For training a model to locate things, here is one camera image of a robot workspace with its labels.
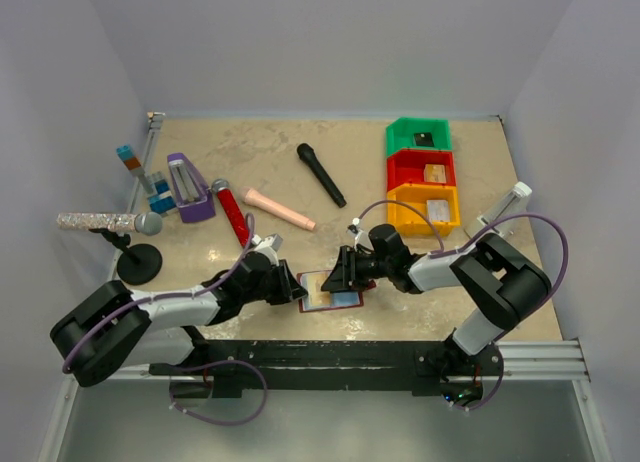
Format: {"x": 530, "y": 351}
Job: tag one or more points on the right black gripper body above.
{"x": 371, "y": 266}

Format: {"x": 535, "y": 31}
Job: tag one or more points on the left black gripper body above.
{"x": 270, "y": 290}

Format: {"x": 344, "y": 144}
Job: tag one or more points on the red leather card holder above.
{"x": 343, "y": 300}

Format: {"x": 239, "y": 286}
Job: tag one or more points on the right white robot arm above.
{"x": 505, "y": 286}

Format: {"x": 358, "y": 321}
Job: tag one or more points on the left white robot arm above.
{"x": 115, "y": 327}

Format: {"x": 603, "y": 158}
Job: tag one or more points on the grey card in yellow bin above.
{"x": 438, "y": 210}

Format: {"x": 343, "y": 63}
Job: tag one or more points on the tan card in red bin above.
{"x": 435, "y": 173}

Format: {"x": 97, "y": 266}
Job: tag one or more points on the black card in green bin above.
{"x": 423, "y": 139}

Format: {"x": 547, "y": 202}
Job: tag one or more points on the pink microphone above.
{"x": 254, "y": 198}

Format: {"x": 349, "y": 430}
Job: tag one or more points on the yellow storage bin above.
{"x": 410, "y": 208}

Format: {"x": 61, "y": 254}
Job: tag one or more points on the red microphone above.
{"x": 221, "y": 188}

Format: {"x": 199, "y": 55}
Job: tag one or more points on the purple metronome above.
{"x": 193, "y": 196}

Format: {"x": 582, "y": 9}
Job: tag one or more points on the red storage bin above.
{"x": 407, "y": 166}

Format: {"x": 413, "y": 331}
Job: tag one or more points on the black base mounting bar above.
{"x": 417, "y": 367}

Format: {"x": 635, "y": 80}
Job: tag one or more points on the black microphone stand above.
{"x": 138, "y": 264}

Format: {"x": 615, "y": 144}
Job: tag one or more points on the glitter silver microphone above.
{"x": 149, "y": 224}

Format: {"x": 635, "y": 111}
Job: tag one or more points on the blue toy brick tower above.
{"x": 155, "y": 186}

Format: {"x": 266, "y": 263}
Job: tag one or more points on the black microphone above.
{"x": 307, "y": 155}

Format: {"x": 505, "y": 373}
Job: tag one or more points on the green storage bin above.
{"x": 399, "y": 134}

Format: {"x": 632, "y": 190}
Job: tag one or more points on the white metronome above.
{"x": 514, "y": 201}

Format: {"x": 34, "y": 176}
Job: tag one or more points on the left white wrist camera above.
{"x": 267, "y": 246}

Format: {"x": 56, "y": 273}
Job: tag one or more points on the left aluminium frame rail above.
{"x": 156, "y": 120}

